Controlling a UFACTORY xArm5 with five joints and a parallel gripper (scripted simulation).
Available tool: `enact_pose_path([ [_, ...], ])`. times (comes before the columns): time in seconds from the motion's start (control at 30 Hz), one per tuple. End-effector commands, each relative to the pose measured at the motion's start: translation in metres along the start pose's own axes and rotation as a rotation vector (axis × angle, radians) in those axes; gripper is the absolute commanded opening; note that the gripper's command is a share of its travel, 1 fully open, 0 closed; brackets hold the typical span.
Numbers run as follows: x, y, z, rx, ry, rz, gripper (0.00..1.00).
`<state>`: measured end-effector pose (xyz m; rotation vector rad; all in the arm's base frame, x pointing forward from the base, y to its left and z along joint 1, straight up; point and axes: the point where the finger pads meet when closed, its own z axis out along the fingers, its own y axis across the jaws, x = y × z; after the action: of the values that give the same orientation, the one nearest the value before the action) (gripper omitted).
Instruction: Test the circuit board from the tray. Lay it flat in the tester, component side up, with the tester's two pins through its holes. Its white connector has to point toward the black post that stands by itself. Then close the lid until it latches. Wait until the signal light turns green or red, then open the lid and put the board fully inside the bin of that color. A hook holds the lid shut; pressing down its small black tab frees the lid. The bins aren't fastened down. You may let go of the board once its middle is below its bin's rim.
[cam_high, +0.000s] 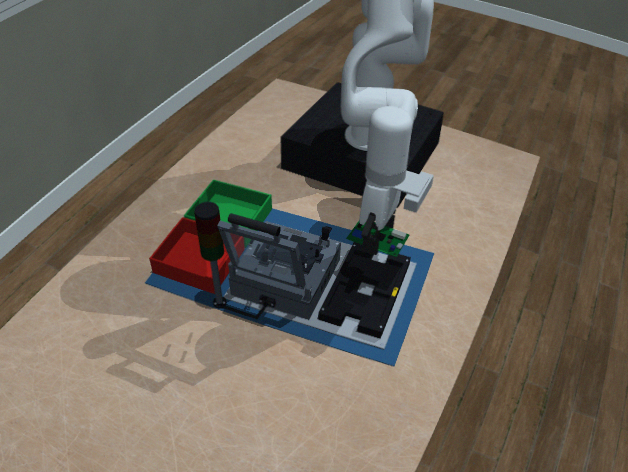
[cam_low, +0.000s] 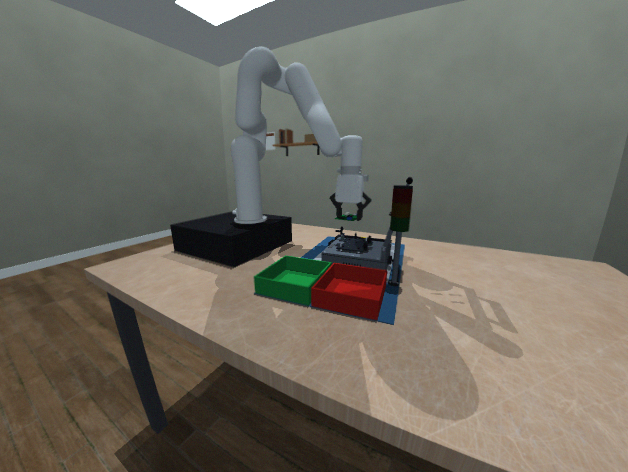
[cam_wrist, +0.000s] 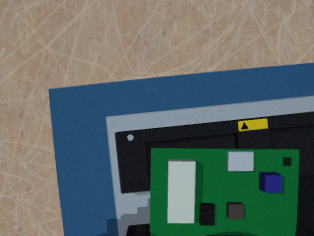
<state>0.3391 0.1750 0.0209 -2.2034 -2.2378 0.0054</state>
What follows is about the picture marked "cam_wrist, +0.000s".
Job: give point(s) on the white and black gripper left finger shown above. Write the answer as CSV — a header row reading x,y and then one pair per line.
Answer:
x,y
142,230

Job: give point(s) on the green circuit board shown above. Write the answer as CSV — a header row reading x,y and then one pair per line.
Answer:
x,y
223,192

